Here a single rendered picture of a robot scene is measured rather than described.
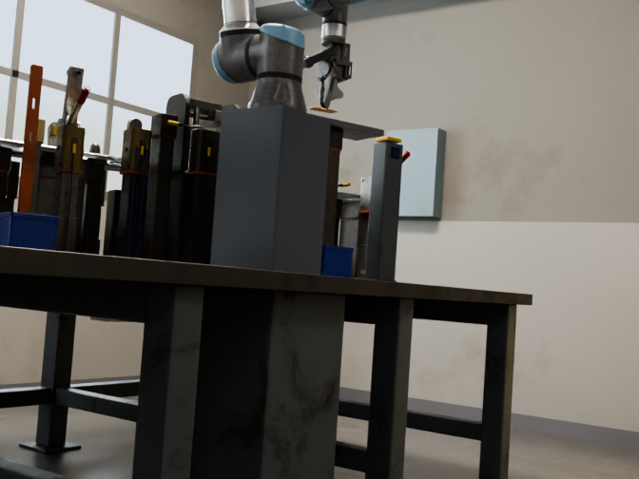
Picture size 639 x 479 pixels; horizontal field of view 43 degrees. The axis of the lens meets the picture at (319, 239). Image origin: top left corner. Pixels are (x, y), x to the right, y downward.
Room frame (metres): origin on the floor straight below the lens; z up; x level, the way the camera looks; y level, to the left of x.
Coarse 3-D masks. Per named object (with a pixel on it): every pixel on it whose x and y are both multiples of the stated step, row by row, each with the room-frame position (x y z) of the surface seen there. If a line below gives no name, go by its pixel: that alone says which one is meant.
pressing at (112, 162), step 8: (0, 144) 2.18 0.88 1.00; (8, 144) 2.11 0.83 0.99; (16, 144) 2.12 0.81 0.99; (16, 152) 2.31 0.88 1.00; (48, 152) 2.26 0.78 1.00; (88, 152) 2.23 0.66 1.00; (104, 160) 2.34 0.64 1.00; (112, 160) 2.27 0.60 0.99; (120, 160) 2.28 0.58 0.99; (112, 168) 2.49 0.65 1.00; (120, 168) 2.49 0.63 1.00; (344, 200) 2.96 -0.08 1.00; (352, 200) 2.94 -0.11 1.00
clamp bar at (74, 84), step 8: (72, 72) 2.13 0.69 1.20; (80, 72) 2.12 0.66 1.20; (72, 80) 2.13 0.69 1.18; (80, 80) 2.14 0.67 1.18; (72, 88) 2.13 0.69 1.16; (80, 88) 2.15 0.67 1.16; (72, 96) 2.14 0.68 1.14; (64, 104) 2.15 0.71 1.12; (72, 104) 2.14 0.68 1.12; (64, 112) 2.14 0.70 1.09; (64, 120) 2.14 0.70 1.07
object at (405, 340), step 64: (64, 320) 3.06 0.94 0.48; (128, 320) 1.58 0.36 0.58; (192, 320) 1.55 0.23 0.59; (384, 320) 2.23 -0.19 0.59; (448, 320) 2.97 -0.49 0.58; (512, 320) 2.87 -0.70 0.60; (64, 384) 3.08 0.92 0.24; (128, 384) 3.36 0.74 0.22; (192, 384) 1.56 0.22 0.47; (384, 384) 2.23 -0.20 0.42; (512, 384) 2.89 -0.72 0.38; (64, 448) 3.06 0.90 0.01; (384, 448) 2.22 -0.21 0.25
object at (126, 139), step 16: (128, 144) 2.19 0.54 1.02; (144, 144) 2.19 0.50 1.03; (128, 160) 2.18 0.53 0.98; (144, 160) 2.19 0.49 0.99; (128, 176) 2.19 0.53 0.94; (144, 176) 2.19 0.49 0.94; (128, 192) 2.18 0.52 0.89; (144, 192) 2.21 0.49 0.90; (128, 208) 2.18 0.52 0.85; (128, 224) 2.19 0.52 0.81; (128, 240) 2.17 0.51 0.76; (128, 256) 2.17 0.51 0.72
